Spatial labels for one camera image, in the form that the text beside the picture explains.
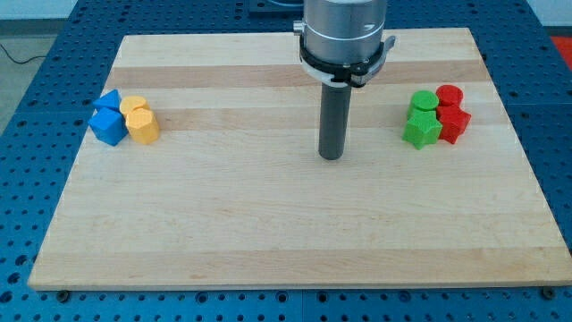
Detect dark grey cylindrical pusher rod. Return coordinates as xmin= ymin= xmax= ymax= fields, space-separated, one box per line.
xmin=318 ymin=84 xmax=351 ymax=160

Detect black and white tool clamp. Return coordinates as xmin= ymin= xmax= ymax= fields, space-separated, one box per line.
xmin=299 ymin=35 xmax=396 ymax=88

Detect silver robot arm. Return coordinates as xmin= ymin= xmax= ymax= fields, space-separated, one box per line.
xmin=293 ymin=0 xmax=396 ymax=160

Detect green star block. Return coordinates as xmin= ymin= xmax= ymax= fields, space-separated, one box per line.
xmin=402 ymin=111 xmax=442 ymax=149

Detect red star block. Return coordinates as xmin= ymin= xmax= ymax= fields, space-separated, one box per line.
xmin=436 ymin=106 xmax=472 ymax=144

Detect green cylinder block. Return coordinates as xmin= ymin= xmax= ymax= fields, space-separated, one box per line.
xmin=407 ymin=90 xmax=440 ymax=118

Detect red cylinder block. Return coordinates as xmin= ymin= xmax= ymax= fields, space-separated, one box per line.
xmin=435 ymin=84 xmax=464 ymax=106

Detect wooden board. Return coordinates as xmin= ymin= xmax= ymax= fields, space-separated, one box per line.
xmin=29 ymin=28 xmax=571 ymax=291

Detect yellow hexagon block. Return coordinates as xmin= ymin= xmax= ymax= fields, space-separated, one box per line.
xmin=126 ymin=108 xmax=160 ymax=145

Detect yellow cylinder block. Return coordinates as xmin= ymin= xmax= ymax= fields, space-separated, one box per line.
xmin=119 ymin=96 xmax=150 ymax=117

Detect blue triangle block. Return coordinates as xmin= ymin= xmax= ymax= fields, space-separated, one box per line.
xmin=93 ymin=89 xmax=122 ymax=112

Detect blue cube block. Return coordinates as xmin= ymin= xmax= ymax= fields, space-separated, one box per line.
xmin=88 ymin=108 xmax=128 ymax=146

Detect black cable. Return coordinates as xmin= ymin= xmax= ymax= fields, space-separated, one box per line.
xmin=0 ymin=43 xmax=48 ymax=65

